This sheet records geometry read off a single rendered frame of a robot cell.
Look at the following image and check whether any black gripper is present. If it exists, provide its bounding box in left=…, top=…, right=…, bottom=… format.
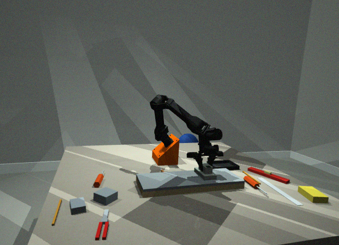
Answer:
left=186, top=141, right=223, bottom=171

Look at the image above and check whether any yellow rectangular block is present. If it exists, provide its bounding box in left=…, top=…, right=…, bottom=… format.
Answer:
left=298, top=186, right=329, bottom=204

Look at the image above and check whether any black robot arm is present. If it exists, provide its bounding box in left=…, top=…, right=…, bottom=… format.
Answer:
left=150, top=95, right=222, bottom=155

